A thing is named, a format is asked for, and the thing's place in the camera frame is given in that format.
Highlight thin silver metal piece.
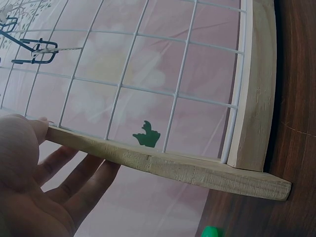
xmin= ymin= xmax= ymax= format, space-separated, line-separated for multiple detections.
xmin=31 ymin=46 xmax=82 ymax=56

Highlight green plastic object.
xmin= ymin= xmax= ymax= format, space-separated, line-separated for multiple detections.
xmin=201 ymin=225 xmax=225 ymax=237

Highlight person's left hand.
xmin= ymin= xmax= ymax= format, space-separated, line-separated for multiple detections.
xmin=0 ymin=114 xmax=122 ymax=237

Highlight black wire hook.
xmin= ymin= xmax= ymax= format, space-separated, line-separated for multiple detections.
xmin=11 ymin=38 xmax=59 ymax=65
xmin=0 ymin=16 xmax=19 ymax=34

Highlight wooden frame with white wire grid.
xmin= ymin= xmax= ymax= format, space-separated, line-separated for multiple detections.
xmin=0 ymin=0 xmax=292 ymax=203

